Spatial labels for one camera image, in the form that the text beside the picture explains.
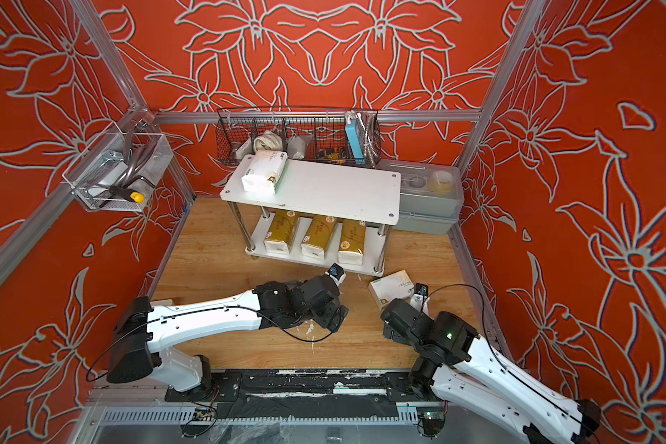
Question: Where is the black wire basket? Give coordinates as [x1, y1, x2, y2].
[216, 107, 382, 168]

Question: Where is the blue box in basket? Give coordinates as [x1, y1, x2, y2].
[344, 111, 366, 165]

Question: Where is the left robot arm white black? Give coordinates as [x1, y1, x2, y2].
[105, 265, 348, 396]

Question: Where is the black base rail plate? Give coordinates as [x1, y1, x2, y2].
[162, 368, 440, 403]

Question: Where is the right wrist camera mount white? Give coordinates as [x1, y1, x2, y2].
[410, 283, 429, 314]

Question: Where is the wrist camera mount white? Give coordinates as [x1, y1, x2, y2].
[326, 264, 346, 287]
[410, 283, 429, 314]

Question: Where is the white two-tier shelf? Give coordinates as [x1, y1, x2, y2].
[220, 155, 401, 277]

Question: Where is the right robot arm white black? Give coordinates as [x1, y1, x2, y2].
[381, 300, 601, 443]

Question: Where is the clear plastic wall bin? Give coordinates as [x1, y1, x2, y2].
[62, 124, 173, 213]

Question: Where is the tape roll in box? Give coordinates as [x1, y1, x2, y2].
[427, 170, 455, 195]

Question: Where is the gold tissue pack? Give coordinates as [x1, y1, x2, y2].
[301, 215, 338, 260]
[264, 210, 300, 255]
[338, 219, 366, 266]

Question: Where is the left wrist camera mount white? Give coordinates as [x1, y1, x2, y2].
[326, 264, 346, 287]

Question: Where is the grey plastic storage box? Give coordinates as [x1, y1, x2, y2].
[377, 159, 464, 235]

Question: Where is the yellow handled tool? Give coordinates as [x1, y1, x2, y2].
[109, 186, 145, 204]

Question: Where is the white tissue pack front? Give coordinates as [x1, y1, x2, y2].
[242, 150, 289, 195]

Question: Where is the white tissue pack back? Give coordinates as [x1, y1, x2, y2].
[368, 270, 414, 310]

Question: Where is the white cloth roll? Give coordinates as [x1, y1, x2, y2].
[253, 131, 283, 153]

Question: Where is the white tissue pack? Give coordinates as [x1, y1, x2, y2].
[242, 150, 289, 195]
[368, 270, 414, 310]

